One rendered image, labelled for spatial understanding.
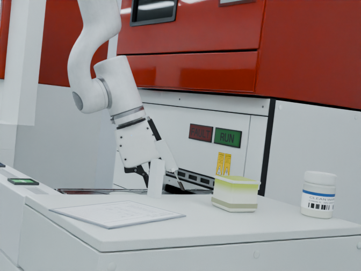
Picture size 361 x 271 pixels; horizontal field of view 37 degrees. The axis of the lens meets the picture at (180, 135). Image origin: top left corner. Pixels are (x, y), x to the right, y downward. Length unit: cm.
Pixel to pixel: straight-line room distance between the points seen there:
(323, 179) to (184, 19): 75
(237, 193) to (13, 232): 47
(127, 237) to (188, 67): 90
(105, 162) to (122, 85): 423
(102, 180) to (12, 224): 435
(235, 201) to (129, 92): 37
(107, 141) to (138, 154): 417
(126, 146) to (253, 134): 36
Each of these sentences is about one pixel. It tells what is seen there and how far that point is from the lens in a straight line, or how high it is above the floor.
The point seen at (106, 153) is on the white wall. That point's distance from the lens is 546.
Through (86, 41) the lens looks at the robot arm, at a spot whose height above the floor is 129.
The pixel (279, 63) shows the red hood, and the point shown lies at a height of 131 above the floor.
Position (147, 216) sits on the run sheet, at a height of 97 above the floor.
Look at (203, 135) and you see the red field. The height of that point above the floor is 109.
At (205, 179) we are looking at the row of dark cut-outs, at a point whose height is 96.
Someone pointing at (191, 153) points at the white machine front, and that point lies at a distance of 168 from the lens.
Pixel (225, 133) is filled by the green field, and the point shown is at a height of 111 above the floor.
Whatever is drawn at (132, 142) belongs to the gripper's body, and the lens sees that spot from 129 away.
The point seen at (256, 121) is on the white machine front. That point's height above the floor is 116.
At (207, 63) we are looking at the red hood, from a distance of 157.
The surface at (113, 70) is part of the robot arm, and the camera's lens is 128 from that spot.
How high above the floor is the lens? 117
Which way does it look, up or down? 3 degrees down
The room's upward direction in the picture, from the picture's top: 6 degrees clockwise
